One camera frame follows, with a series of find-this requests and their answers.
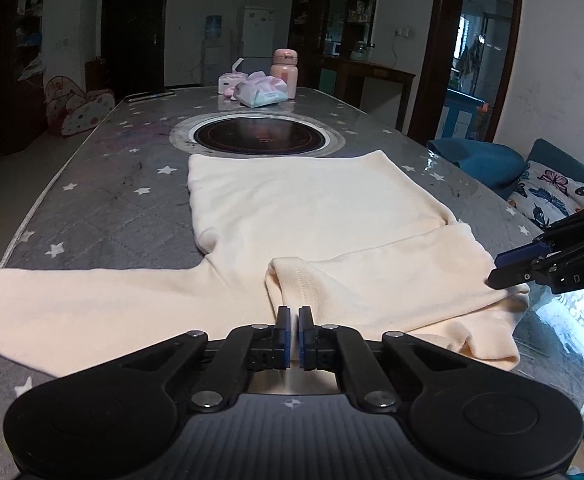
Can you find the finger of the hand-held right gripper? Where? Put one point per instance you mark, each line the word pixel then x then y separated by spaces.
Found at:
pixel 522 276
pixel 517 256

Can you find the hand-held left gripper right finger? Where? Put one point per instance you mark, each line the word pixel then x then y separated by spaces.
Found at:
pixel 304 332

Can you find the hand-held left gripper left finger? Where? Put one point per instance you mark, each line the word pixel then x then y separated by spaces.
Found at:
pixel 284 332

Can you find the cream long-sleeve shirt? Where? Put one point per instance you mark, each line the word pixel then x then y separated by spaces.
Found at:
pixel 297 220

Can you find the butterfly print cushion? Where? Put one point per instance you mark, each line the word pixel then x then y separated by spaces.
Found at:
pixel 552 190

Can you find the blue sofa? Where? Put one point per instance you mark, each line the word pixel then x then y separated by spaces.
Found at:
pixel 482 160

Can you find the blue painted cabinet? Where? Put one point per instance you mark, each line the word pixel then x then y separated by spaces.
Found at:
pixel 464 112

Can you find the round black induction cooktop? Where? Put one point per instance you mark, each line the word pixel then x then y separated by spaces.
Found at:
pixel 259 135

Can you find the dark wooden side table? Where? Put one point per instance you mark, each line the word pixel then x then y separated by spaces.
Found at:
pixel 372 80

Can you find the grey star-print table cover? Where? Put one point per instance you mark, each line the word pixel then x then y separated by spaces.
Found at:
pixel 97 195

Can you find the pastel wet wipes pack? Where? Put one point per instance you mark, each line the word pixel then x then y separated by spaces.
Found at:
pixel 264 91

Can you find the white tissue pack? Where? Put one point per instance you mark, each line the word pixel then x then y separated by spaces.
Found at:
pixel 232 81

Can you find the pink insulated bottle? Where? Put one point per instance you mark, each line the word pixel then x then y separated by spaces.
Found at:
pixel 285 72

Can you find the black smartphone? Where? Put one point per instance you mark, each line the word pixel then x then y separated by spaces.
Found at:
pixel 149 95

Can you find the water dispenser with blue jug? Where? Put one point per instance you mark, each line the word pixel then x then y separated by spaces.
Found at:
pixel 213 45

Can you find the white refrigerator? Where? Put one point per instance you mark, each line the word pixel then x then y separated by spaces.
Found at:
pixel 258 35

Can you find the dark wooden glass cabinet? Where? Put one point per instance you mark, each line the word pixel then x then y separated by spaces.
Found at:
pixel 332 20

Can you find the pink patterned play tent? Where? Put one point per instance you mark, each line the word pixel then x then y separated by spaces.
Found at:
pixel 74 107

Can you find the dark wooden door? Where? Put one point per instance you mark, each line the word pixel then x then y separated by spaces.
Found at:
pixel 133 40

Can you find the dark wooden shelf unit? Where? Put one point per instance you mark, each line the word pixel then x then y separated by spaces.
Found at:
pixel 22 45

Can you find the white wall socket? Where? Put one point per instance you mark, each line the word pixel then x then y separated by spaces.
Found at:
pixel 402 32

